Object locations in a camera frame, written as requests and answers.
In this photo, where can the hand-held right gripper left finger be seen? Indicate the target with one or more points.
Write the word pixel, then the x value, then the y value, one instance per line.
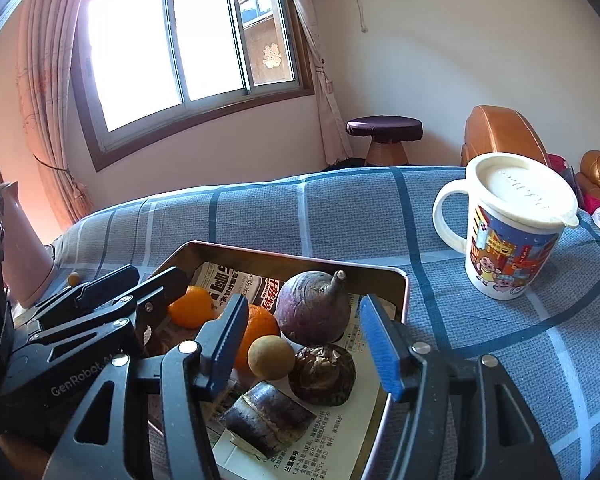
pixel 230 345

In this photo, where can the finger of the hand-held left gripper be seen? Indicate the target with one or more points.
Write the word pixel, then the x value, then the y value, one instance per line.
pixel 105 285
pixel 165 287

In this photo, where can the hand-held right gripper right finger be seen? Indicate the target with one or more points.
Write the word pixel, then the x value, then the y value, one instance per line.
pixel 380 350

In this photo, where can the brown longan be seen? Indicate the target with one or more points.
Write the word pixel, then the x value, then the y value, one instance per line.
pixel 270 357
pixel 73 279

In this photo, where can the large orange mandarin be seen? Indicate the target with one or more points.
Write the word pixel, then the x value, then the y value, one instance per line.
pixel 260 330

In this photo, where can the dark water chestnut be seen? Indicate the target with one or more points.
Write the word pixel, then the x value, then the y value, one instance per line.
pixel 322 375

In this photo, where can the purple sugarcane piece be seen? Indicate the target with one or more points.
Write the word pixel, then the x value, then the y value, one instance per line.
pixel 267 420

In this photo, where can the pink electric kettle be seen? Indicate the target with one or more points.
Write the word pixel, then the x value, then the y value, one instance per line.
pixel 25 255

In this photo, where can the printed paper leaflet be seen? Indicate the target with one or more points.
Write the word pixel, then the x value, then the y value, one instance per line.
pixel 320 440

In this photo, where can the blue checked tablecloth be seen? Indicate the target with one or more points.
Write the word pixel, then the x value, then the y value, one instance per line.
pixel 330 220

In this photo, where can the white cartoon print mug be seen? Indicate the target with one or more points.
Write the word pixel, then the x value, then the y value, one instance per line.
pixel 510 225

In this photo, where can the pink patterned curtain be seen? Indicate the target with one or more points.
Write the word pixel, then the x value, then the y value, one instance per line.
pixel 50 110
pixel 325 100

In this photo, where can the round dark cushioned stool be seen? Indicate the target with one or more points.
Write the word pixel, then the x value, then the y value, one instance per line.
pixel 385 130

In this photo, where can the sliding glass window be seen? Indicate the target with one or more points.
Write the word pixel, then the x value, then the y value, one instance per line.
pixel 180 50

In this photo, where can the red cloth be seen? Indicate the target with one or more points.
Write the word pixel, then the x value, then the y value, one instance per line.
pixel 565 170

